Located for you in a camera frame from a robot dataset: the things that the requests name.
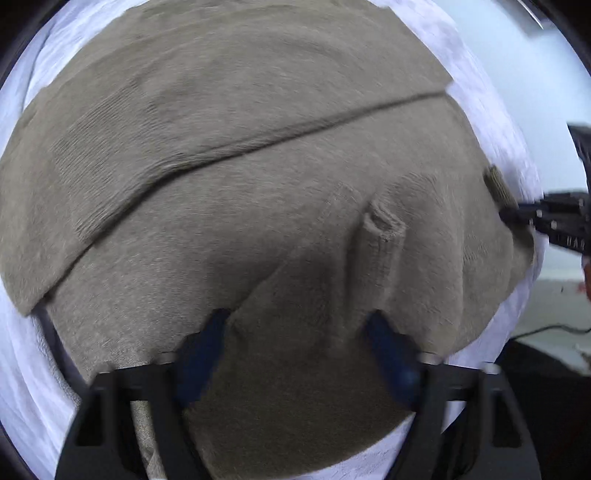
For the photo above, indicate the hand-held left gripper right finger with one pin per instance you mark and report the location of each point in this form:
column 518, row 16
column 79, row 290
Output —
column 388, row 355

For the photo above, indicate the lavender plush blanket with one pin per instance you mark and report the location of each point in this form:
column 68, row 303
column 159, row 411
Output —
column 27, row 369

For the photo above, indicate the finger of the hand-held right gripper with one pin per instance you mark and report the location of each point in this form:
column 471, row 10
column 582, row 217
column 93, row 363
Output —
column 521, row 216

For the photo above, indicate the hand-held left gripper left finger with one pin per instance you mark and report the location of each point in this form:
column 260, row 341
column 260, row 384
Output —
column 203, row 355

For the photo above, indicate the brown knit sweater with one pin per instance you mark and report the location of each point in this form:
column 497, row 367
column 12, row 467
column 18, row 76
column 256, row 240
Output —
column 231, row 184

